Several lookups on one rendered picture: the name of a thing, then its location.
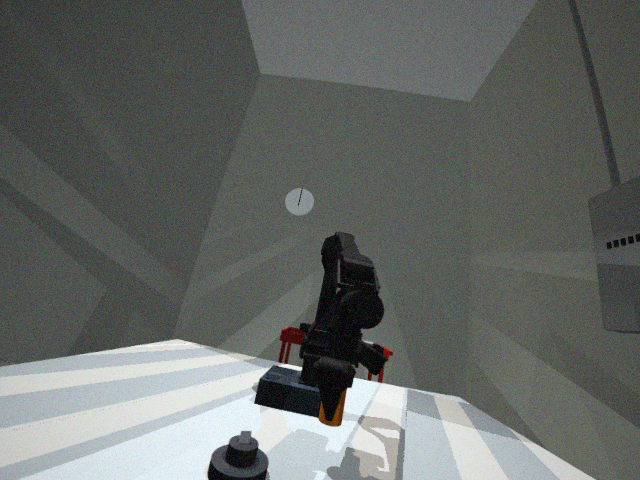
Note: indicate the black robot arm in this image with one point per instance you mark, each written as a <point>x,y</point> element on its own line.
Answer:
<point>357,303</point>

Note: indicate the orange knob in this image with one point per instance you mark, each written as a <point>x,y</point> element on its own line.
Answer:
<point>337,420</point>

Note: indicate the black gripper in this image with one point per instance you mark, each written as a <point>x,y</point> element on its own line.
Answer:
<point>334,372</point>

